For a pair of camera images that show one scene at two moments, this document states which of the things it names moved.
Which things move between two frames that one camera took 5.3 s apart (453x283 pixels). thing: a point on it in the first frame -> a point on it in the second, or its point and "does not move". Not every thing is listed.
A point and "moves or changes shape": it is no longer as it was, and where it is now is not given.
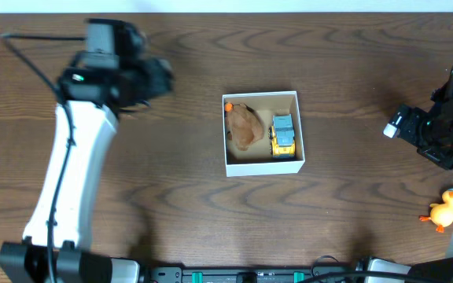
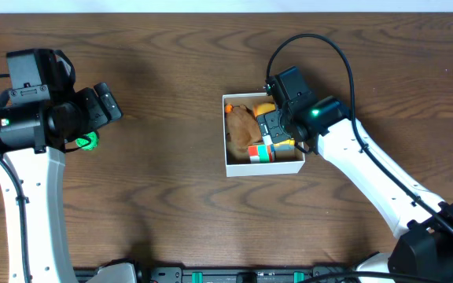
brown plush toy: x=244 y=126 does not move
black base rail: x=177 y=274 does not move
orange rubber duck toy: x=443 y=215 moves or changes shape
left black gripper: x=157 y=79 -> x=106 y=102
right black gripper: x=414 y=128 -> x=271 y=126
